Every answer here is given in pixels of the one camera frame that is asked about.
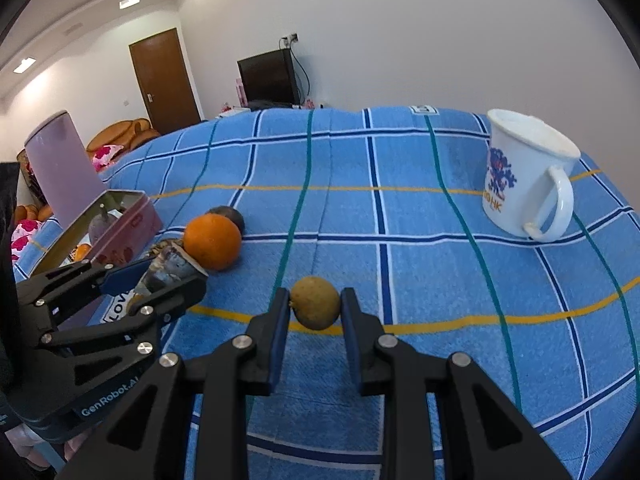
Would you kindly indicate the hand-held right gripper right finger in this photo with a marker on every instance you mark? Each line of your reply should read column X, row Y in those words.
column 350, row 345

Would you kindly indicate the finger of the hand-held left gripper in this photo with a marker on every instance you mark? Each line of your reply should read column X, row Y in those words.
column 170, row 301
column 125, row 276

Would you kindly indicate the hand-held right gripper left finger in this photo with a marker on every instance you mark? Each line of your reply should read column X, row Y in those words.
column 280, row 340

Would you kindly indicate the printed snack packet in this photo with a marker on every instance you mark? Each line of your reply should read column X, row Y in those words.
column 170, row 262

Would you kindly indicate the small brown longan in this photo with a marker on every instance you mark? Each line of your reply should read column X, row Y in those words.
column 314, row 308

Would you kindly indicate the small orange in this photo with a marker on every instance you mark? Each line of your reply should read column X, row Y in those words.
column 82, row 251

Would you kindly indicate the pink tin box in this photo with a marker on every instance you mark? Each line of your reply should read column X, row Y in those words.
column 135, row 225

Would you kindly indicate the purple radish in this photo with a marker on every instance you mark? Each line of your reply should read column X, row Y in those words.
column 101, row 227

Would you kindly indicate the large orange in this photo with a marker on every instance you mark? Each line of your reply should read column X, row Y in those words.
column 212, row 241

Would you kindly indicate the dark round fruit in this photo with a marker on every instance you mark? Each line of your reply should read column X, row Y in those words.
column 229, row 215

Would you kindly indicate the pink floral cushion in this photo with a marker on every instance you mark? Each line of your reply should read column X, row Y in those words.
column 107, row 155
column 25, row 235

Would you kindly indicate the brown leather sofa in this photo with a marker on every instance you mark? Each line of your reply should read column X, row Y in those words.
column 32, row 212

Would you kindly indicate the brown leather armchair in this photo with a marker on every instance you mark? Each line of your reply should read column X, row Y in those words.
column 120, row 132

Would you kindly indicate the low television cabinet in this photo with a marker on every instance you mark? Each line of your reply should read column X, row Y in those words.
column 235, row 109

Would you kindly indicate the brown wooden door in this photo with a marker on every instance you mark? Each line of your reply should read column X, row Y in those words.
column 165, row 80

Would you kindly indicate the square ceiling panel light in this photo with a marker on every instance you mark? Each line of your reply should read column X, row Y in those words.
column 24, row 65
column 129, row 1

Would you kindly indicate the black television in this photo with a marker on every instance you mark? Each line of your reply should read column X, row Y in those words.
column 267, row 80

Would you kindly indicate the white mug with blue print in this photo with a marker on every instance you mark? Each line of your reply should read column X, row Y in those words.
column 525, row 175

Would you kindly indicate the wall power outlet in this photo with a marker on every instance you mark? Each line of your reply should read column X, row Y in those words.
column 290, row 38

